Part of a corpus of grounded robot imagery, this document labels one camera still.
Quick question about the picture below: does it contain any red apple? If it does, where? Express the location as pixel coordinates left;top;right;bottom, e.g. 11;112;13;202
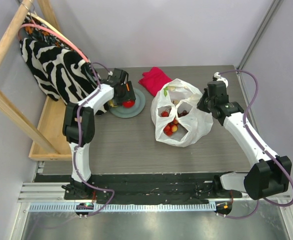
122;100;135;109

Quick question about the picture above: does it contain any dark purple grape bunch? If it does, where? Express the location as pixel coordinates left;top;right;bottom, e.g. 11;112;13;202
178;110;189;118

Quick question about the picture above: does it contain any white lemon print plastic bag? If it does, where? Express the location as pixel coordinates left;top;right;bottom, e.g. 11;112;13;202
150;78;213;147

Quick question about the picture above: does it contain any red yellow strawberry bunch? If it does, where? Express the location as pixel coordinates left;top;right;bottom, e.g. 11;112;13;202
160;110;179;137

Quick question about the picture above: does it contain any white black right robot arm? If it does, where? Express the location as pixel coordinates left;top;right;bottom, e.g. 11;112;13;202
197;81;292;200

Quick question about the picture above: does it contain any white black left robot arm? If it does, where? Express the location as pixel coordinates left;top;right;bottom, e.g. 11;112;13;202
62;68;136;200

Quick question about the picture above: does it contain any grey glass plate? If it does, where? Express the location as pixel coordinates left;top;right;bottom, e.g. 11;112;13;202
109;88;146;119

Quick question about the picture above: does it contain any folded red cloth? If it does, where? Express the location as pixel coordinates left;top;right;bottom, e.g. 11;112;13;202
138;66;172;97

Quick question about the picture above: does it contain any zebra pattern black white garment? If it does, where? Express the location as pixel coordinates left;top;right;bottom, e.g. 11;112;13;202
20;38;98;105

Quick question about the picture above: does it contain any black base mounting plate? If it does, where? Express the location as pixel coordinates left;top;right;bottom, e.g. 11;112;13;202
62;173;242;205

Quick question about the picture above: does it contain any camouflage orange black garment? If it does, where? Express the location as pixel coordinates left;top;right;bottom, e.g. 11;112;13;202
23;15;95;75

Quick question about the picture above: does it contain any pink clothes hanger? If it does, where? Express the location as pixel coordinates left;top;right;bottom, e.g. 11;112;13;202
20;23;89;63

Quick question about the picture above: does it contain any cream clothes hanger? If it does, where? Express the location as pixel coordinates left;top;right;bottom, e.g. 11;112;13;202
27;12;63;36

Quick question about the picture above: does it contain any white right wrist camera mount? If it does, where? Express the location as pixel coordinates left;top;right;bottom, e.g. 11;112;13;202
212;72;229;87

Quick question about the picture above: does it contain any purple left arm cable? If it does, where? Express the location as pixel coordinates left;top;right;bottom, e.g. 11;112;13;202
72;62;116;217

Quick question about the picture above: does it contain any wooden clothes rack frame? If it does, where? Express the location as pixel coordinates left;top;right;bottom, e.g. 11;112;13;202
0;0;71;161

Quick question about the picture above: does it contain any aluminium cable duct rail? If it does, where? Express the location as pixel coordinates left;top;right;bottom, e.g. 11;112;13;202
29;201;216;213

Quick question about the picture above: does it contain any aluminium corner frame profile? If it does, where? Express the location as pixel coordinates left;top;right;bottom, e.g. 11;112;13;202
237;0;284;70

